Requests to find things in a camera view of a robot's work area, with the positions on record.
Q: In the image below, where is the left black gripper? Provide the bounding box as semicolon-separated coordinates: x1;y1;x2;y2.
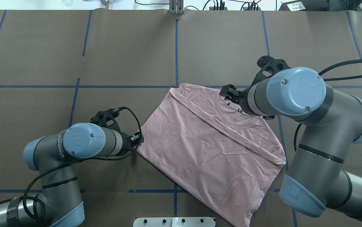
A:
118;132;144;156

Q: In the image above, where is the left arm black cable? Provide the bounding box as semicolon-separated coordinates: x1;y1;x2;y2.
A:
21;107;143;221

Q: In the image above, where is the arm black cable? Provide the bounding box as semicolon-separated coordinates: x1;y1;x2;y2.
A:
21;107;143;221
294;58;362;152

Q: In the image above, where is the white pole base mount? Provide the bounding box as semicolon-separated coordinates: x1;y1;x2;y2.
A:
133;217;217;227

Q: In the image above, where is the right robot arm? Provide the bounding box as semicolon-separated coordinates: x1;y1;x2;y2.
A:
220;67;362;221

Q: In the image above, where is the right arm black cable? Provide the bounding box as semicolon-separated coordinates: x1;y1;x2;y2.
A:
294;58;362;152

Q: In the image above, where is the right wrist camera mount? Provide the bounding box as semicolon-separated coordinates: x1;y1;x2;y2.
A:
251;55;291;86

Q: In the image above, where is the pink Snoopy t-shirt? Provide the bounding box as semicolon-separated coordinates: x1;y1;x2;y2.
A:
139;84;286;227

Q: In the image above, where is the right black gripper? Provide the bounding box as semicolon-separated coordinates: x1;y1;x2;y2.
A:
219;84;247;105

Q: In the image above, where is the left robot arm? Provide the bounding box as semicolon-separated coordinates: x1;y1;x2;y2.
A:
0;123;144;227

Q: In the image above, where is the aluminium frame post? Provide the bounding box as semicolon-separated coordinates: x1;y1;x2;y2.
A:
168;0;185;15

